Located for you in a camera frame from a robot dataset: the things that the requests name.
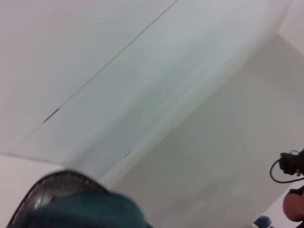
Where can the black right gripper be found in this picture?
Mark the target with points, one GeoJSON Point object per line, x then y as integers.
{"type": "Point", "coordinates": [292, 164]}

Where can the dark teal insulated lunch bag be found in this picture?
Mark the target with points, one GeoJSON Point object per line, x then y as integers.
{"type": "Point", "coordinates": [83, 209]}

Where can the brown round blurry object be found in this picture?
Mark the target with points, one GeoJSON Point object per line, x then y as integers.
{"type": "Point", "coordinates": [295, 206]}

